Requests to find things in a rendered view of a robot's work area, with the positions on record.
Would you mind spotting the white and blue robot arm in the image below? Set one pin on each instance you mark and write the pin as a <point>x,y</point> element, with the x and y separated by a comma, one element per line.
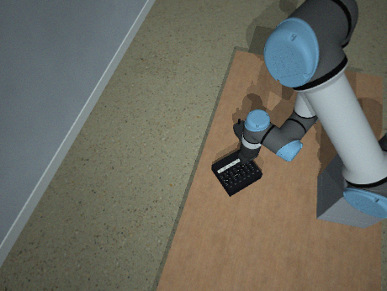
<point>304,51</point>

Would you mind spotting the black lighting desk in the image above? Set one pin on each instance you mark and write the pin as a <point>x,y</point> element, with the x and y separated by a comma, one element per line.
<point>239,175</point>

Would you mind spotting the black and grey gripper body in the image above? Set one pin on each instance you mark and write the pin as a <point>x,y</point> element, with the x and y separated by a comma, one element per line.
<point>248,151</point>

